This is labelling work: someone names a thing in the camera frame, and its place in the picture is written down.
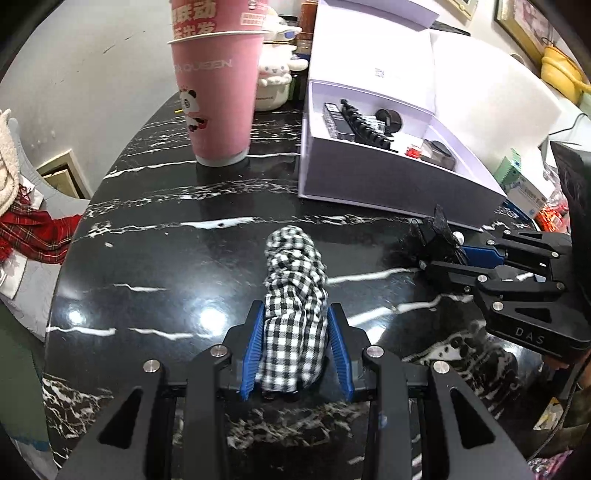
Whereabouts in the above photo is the red sauce bottle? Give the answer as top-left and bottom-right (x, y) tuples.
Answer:
(300, 0), (319, 38)

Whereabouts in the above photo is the black lipstick box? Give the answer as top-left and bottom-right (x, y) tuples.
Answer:
(323, 102), (356, 141)

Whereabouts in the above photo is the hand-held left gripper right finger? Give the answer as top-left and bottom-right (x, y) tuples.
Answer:
(325, 302), (536, 480)

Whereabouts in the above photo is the red snack packet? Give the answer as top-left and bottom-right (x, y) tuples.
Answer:
(538, 203), (571, 232)

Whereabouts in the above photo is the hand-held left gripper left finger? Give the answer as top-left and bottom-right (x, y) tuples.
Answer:
(55, 300), (266, 480)

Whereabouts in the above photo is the white Cinnamoroll figure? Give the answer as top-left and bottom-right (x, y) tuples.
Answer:
(254, 7), (308, 112)

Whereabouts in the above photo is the yellow pot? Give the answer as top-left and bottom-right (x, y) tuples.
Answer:
(540, 45), (591, 104)

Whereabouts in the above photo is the wooden frames stack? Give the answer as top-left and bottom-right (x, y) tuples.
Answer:
(36, 148), (90, 199)

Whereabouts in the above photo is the pink paper cup with panda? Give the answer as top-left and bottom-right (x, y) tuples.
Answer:
(167, 28), (273, 167)

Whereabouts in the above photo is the white flat board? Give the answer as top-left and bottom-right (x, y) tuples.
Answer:
(547, 90), (591, 148)

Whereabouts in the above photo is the pink paper cup with lettering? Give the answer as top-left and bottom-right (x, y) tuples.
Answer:
(168, 0), (271, 40)

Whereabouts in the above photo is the dark jar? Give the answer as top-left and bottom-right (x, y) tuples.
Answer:
(294, 37), (315, 101)

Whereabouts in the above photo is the black cable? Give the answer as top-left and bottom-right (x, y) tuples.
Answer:
(547, 113), (585, 139)

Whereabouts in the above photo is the green and white medicine box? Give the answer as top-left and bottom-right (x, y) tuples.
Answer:
(494, 150), (548, 217)

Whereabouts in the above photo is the white foam board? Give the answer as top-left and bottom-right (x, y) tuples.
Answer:
(429, 30), (575, 153)

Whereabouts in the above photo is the white fleece cloth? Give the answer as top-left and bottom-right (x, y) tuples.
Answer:
(0, 108), (21, 217)

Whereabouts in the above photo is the lavender gift box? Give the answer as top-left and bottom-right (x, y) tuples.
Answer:
(298, 0), (509, 232)

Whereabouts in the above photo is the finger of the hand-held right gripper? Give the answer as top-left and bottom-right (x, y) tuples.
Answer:
(461, 232), (574, 281)
(424, 260), (591, 361)

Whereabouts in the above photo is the cream picture frame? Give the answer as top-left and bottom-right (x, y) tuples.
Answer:
(438, 0), (476, 19)

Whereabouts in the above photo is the red plaid scarf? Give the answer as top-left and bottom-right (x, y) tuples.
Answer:
(0, 185), (86, 265)

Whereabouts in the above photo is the checkered cloth hair clip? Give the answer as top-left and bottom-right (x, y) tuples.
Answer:
(256, 226), (329, 393)

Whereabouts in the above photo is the black round jar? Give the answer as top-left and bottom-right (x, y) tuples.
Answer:
(375, 108), (402, 134)

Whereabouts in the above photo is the dark picture frame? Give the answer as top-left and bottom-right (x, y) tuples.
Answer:
(494, 0), (555, 56)

